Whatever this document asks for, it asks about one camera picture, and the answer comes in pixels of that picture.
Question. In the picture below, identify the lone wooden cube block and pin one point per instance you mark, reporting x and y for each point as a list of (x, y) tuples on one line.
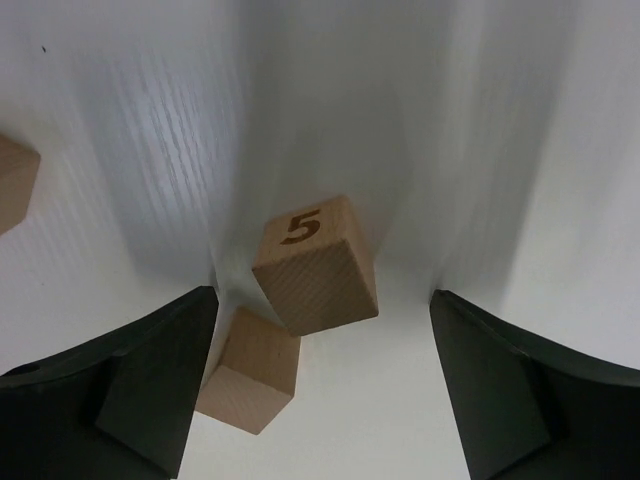
[(19, 167)]

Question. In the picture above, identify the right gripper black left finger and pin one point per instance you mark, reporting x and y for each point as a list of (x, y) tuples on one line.
[(119, 406)]

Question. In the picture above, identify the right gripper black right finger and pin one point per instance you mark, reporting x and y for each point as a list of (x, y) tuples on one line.
[(529, 408)]

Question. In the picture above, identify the wooden cube number five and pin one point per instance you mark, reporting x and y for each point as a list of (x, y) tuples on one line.
[(316, 269)]

